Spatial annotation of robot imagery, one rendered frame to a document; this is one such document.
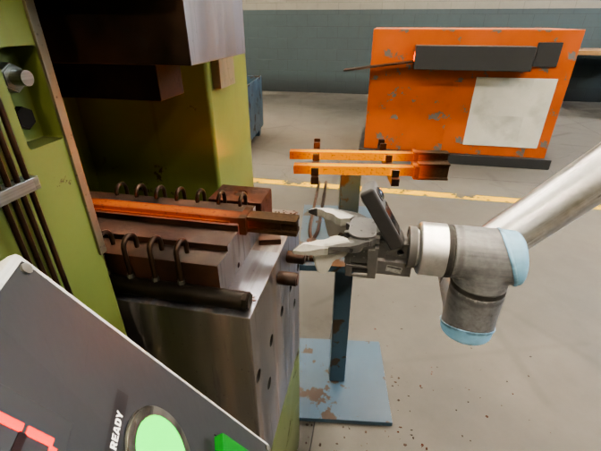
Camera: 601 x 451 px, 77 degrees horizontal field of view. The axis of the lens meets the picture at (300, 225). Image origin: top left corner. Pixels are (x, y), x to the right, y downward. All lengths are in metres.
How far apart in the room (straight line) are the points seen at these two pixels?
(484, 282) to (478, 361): 1.27
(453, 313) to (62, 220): 0.61
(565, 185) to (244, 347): 0.61
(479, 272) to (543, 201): 0.21
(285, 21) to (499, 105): 5.14
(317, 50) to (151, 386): 8.04
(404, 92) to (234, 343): 3.66
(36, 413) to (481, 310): 0.62
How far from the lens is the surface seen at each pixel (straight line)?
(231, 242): 0.65
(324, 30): 8.18
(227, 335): 0.64
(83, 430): 0.24
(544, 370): 2.02
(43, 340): 0.25
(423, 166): 1.05
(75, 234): 0.56
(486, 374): 1.89
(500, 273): 0.66
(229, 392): 0.75
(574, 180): 0.80
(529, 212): 0.80
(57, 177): 0.53
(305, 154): 1.12
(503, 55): 4.02
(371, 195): 0.60
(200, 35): 0.53
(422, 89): 4.11
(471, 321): 0.72
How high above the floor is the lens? 1.32
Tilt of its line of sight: 29 degrees down
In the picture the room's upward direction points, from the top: straight up
